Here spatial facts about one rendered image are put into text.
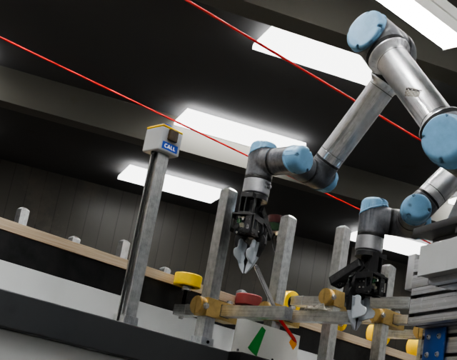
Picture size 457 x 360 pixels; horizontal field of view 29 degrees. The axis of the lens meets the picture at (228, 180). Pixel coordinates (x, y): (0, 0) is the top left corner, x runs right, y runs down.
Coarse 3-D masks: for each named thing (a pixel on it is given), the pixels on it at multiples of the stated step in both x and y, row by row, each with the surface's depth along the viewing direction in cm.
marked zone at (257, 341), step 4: (260, 332) 250; (264, 332) 251; (256, 336) 249; (260, 336) 250; (256, 340) 249; (260, 340) 250; (252, 344) 248; (256, 344) 249; (260, 344) 250; (248, 348) 247; (252, 348) 248; (256, 348) 249; (252, 352) 247; (256, 352) 249
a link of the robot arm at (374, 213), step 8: (368, 200) 246; (376, 200) 246; (384, 200) 246; (368, 208) 245; (376, 208) 245; (384, 208) 246; (360, 216) 247; (368, 216) 244; (376, 216) 244; (384, 216) 244; (360, 224) 246; (368, 224) 244; (376, 224) 244; (384, 224) 244; (360, 232) 245; (368, 232) 243; (376, 232) 243; (384, 232) 245
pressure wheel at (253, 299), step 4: (240, 292) 271; (236, 296) 272; (240, 296) 270; (244, 296) 270; (248, 296) 269; (252, 296) 270; (256, 296) 270; (260, 296) 271; (236, 300) 271; (240, 300) 270; (244, 300) 269; (248, 300) 269; (252, 300) 269; (256, 300) 270; (260, 300) 271; (236, 304) 273; (240, 304) 272; (244, 304) 270; (248, 304) 269; (252, 304) 269; (256, 304) 270
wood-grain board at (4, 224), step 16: (0, 224) 223; (16, 224) 226; (48, 240) 232; (64, 240) 235; (96, 256) 241; (112, 256) 245; (160, 272) 256; (336, 336) 305; (352, 336) 311; (400, 352) 329
